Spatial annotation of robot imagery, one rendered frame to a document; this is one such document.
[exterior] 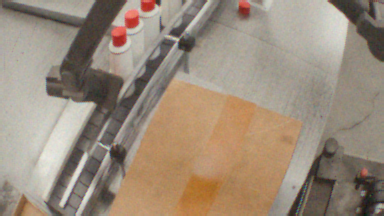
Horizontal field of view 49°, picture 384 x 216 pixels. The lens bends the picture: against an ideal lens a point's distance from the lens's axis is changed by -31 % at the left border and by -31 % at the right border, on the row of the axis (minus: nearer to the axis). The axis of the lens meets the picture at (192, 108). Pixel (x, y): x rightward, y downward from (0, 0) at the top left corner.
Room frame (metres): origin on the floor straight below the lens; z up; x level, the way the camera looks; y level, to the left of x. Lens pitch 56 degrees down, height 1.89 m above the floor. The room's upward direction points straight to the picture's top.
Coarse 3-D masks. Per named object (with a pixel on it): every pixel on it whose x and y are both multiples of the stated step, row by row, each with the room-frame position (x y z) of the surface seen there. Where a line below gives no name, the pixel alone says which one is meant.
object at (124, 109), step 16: (160, 16) 0.97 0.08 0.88; (192, 16) 0.97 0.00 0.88; (160, 32) 0.91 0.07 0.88; (176, 32) 0.91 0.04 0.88; (160, 48) 0.86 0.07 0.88; (144, 80) 0.77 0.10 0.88; (96, 112) 0.68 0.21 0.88; (128, 112) 0.68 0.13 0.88; (96, 128) 0.64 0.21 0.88; (112, 128) 0.64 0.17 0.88; (80, 144) 0.60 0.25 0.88; (80, 160) 0.55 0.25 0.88; (96, 160) 0.56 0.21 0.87; (64, 176) 0.50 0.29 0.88; (64, 192) 0.46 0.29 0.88; (80, 192) 0.47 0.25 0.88
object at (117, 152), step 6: (96, 144) 0.55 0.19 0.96; (102, 144) 0.55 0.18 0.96; (114, 144) 0.53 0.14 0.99; (108, 150) 0.54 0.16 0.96; (114, 150) 0.53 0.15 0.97; (120, 150) 0.54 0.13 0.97; (114, 156) 0.52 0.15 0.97; (120, 156) 0.52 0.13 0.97; (126, 156) 0.54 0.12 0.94; (120, 162) 0.52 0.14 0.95; (120, 168) 0.53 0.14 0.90
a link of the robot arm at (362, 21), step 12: (336, 0) 0.49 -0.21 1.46; (348, 0) 0.48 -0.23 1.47; (360, 0) 0.48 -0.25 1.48; (372, 0) 0.51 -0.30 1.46; (348, 12) 0.48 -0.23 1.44; (360, 12) 0.47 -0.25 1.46; (360, 24) 0.45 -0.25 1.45; (372, 24) 0.44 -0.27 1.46; (372, 36) 0.44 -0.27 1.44; (372, 48) 0.44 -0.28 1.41
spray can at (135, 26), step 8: (128, 16) 0.78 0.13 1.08; (136, 16) 0.78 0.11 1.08; (128, 24) 0.78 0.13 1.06; (136, 24) 0.78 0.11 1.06; (128, 32) 0.77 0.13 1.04; (136, 32) 0.77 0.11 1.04; (136, 40) 0.77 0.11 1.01; (136, 48) 0.77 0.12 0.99; (144, 48) 0.79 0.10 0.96; (136, 56) 0.77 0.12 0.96; (136, 64) 0.77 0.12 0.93; (144, 72) 0.78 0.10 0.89
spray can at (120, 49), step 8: (112, 32) 0.74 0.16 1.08; (120, 32) 0.74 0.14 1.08; (112, 40) 0.74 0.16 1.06; (120, 40) 0.73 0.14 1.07; (128, 40) 0.74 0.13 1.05; (112, 48) 0.73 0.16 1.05; (120, 48) 0.72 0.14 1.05; (128, 48) 0.73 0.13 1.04; (112, 56) 0.72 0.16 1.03; (120, 56) 0.72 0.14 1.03; (128, 56) 0.73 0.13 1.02; (112, 64) 0.72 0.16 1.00; (120, 64) 0.72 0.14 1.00; (128, 64) 0.72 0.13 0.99; (112, 72) 0.72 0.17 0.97; (120, 72) 0.72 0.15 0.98; (128, 72) 0.72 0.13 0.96; (128, 96) 0.72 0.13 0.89
